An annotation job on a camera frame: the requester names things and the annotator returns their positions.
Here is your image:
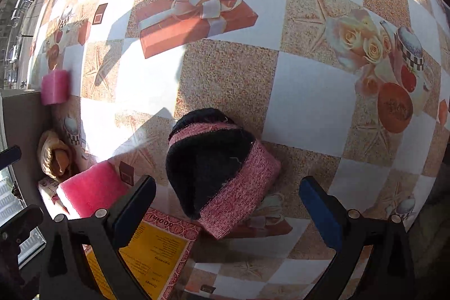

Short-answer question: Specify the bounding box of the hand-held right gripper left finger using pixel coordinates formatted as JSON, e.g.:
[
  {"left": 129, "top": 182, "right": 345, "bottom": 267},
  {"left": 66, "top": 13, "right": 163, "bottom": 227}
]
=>
[{"left": 39, "top": 175, "right": 157, "bottom": 300}]

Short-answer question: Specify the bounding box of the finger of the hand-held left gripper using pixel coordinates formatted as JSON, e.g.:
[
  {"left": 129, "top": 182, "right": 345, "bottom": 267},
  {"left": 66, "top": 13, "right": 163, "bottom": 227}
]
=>
[
  {"left": 0, "top": 145, "right": 22, "bottom": 170},
  {"left": 0, "top": 204, "right": 44, "bottom": 251}
]

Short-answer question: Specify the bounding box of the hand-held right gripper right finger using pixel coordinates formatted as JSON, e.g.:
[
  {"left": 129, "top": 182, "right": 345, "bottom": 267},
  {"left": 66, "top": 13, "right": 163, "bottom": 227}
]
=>
[{"left": 299, "top": 176, "right": 415, "bottom": 300}]

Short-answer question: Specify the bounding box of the grey cardboard box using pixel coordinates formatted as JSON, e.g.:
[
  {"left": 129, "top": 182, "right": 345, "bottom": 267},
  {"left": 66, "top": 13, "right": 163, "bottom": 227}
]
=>
[{"left": 0, "top": 89, "right": 47, "bottom": 216}]

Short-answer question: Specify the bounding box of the pink black knitted sock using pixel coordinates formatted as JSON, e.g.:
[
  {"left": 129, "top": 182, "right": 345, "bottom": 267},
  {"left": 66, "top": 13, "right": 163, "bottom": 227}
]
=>
[{"left": 165, "top": 107, "right": 282, "bottom": 240}]

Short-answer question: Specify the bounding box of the red patterned carton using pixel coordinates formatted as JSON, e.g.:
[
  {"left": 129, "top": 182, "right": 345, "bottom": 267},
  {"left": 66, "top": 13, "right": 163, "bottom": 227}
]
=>
[{"left": 82, "top": 207, "right": 203, "bottom": 300}]

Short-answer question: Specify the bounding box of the white floral tissue pack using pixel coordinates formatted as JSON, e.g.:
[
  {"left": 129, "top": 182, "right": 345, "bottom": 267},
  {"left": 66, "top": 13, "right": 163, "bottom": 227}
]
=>
[{"left": 38, "top": 177, "right": 71, "bottom": 216}]

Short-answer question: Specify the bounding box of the pink sponge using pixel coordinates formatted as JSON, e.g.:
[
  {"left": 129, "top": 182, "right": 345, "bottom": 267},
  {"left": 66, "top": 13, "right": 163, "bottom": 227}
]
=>
[
  {"left": 56, "top": 161, "right": 132, "bottom": 219},
  {"left": 41, "top": 70, "right": 70, "bottom": 106}
]

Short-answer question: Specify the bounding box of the checkered printed tablecloth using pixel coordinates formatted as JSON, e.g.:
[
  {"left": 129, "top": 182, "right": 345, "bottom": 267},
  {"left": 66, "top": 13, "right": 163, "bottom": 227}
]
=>
[{"left": 28, "top": 0, "right": 450, "bottom": 300}]

